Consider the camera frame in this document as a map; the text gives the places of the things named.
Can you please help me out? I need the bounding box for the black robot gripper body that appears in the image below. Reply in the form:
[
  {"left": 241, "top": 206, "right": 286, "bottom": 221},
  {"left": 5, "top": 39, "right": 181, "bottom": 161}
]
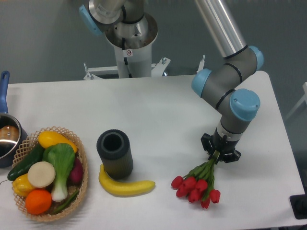
[{"left": 212, "top": 133, "right": 238, "bottom": 155}]

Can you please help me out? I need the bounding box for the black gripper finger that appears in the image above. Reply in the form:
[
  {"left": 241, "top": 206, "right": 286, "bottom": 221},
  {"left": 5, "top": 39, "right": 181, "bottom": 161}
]
[
  {"left": 201, "top": 133, "right": 215, "bottom": 160},
  {"left": 217, "top": 150, "right": 241, "bottom": 163}
]

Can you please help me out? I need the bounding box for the red tulip bouquet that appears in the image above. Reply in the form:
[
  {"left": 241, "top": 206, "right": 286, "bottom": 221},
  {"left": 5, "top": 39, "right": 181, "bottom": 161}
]
[{"left": 171, "top": 151, "right": 221, "bottom": 209}]

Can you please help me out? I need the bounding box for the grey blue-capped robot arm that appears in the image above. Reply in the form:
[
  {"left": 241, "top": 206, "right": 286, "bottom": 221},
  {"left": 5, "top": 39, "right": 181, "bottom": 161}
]
[{"left": 191, "top": 0, "right": 264, "bottom": 163}]

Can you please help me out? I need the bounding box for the black device at table edge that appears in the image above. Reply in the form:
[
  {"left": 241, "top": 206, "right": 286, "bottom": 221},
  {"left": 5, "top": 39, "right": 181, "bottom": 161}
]
[{"left": 289, "top": 194, "right": 307, "bottom": 219}]

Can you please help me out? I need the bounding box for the dark grey ribbed vase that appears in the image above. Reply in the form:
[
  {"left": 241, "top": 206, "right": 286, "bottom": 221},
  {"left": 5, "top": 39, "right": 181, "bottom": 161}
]
[{"left": 96, "top": 129, "right": 134, "bottom": 180}]

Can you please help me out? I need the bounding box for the yellow banana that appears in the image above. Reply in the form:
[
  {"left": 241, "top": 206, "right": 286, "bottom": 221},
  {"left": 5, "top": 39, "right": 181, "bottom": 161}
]
[{"left": 98, "top": 164, "right": 155, "bottom": 197}]

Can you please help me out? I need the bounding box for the purple sweet potato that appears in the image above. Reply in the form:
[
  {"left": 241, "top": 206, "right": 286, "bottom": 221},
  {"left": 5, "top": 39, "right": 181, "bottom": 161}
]
[{"left": 69, "top": 158, "right": 83, "bottom": 184}]

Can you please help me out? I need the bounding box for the green bean pod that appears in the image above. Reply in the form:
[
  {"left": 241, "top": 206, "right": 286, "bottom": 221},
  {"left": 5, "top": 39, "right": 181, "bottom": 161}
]
[{"left": 52, "top": 190, "right": 79, "bottom": 215}]

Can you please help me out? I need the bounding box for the green bok choy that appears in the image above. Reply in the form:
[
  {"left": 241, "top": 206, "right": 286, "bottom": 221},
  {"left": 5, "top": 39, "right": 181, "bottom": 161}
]
[{"left": 43, "top": 143, "right": 75, "bottom": 202}]

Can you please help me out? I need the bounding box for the yellow squash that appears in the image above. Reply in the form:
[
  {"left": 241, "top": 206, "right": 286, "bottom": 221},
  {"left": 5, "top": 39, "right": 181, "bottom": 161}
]
[{"left": 38, "top": 131, "right": 78, "bottom": 153}]

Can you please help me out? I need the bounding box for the beige round radish slice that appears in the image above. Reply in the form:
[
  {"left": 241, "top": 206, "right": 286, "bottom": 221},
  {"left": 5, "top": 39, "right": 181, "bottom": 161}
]
[{"left": 27, "top": 161, "right": 56, "bottom": 188}]

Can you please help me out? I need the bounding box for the woven wicker basket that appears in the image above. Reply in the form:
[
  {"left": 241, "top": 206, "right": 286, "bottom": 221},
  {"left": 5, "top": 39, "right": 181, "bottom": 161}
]
[{"left": 12, "top": 126, "right": 88, "bottom": 222}]

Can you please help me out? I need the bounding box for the orange fruit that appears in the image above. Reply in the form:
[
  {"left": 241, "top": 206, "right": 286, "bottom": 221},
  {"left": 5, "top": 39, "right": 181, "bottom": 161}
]
[{"left": 25, "top": 189, "right": 52, "bottom": 215}]

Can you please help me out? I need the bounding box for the dark green cucumber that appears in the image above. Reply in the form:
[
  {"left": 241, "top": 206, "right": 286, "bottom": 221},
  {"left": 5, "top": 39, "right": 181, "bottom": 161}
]
[{"left": 7, "top": 143, "right": 45, "bottom": 181}]

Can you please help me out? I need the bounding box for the yellow bell pepper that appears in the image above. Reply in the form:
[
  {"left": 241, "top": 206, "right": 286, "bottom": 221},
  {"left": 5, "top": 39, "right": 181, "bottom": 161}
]
[{"left": 12, "top": 173, "right": 36, "bottom": 197}]

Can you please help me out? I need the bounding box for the white furniture frame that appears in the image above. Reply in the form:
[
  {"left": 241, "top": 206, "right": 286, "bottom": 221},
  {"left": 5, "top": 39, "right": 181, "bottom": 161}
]
[{"left": 285, "top": 82, "right": 307, "bottom": 121}]

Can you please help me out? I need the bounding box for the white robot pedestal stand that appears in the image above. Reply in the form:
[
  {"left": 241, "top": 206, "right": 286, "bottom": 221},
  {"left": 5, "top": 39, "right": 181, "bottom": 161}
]
[{"left": 79, "top": 0, "right": 170, "bottom": 79}]

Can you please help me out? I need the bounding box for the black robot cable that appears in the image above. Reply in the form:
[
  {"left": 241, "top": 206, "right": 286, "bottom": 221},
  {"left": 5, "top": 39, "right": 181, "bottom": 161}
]
[{"left": 121, "top": 37, "right": 133, "bottom": 79}]

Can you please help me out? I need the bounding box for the blue-handled saucepan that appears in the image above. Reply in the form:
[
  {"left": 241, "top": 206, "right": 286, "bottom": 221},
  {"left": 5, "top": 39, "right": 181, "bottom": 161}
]
[{"left": 0, "top": 70, "right": 27, "bottom": 168}]

